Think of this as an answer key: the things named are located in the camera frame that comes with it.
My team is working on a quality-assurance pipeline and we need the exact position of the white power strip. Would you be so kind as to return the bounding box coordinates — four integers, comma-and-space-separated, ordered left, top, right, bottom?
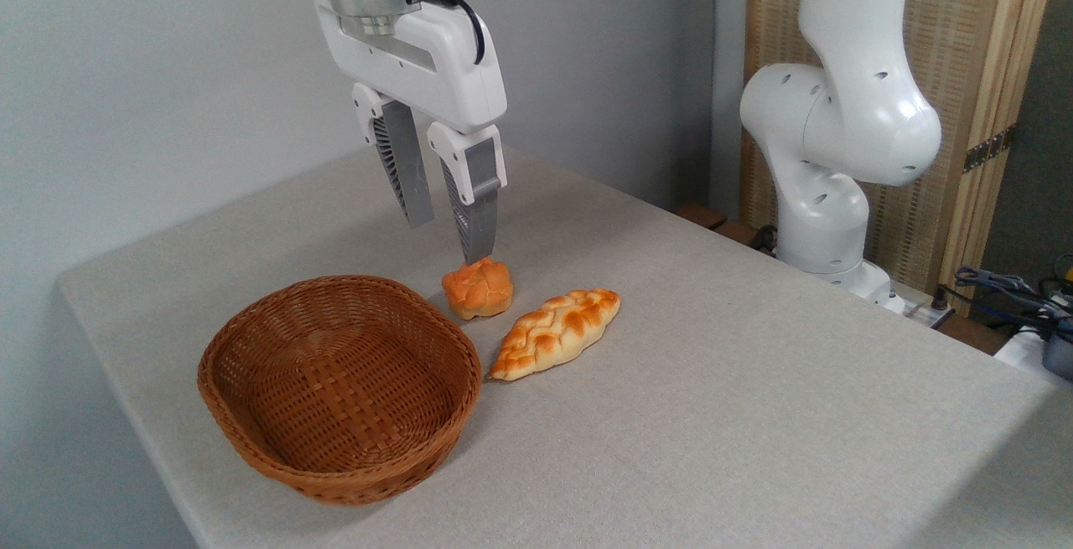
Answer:
890, 283, 956, 329

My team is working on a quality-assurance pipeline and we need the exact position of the round orange bread roll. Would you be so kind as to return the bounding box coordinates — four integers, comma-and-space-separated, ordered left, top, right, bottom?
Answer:
442, 256, 514, 321

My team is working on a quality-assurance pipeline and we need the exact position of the brown wicker basket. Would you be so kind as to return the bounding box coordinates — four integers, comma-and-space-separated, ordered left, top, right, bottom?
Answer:
197, 274, 485, 506

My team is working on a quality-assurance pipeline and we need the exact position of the blue and black cable bundle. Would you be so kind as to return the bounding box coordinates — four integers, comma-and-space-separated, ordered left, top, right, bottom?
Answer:
939, 266, 1073, 345

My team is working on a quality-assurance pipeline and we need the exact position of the braided long bread loaf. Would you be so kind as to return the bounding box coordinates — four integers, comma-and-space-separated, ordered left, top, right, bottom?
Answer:
487, 287, 622, 382

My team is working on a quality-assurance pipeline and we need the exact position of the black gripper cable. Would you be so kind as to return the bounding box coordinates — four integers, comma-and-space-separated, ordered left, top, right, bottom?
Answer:
410, 0, 486, 66

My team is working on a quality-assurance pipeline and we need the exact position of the grey tablecloth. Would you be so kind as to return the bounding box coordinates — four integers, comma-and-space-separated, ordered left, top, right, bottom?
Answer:
56, 142, 1073, 549

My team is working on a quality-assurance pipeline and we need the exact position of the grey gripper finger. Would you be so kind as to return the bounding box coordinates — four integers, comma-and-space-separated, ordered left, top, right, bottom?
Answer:
351, 82, 436, 229
427, 122, 508, 266

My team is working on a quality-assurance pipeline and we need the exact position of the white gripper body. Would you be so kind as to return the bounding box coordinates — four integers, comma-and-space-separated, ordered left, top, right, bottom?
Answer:
314, 0, 509, 136

